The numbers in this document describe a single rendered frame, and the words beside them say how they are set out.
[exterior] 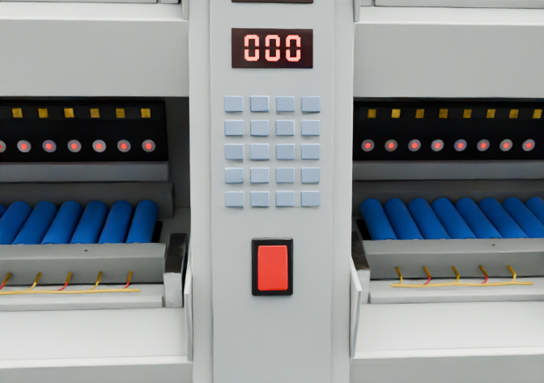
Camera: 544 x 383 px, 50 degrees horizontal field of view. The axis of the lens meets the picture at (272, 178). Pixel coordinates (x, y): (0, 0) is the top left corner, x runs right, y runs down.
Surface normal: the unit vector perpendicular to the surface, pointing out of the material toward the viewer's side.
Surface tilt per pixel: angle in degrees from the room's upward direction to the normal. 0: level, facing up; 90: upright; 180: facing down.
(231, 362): 90
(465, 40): 111
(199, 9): 90
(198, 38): 90
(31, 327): 21
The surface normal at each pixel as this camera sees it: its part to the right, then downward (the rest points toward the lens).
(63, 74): 0.06, 0.44
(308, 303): 0.07, 0.09
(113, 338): 0.03, -0.90
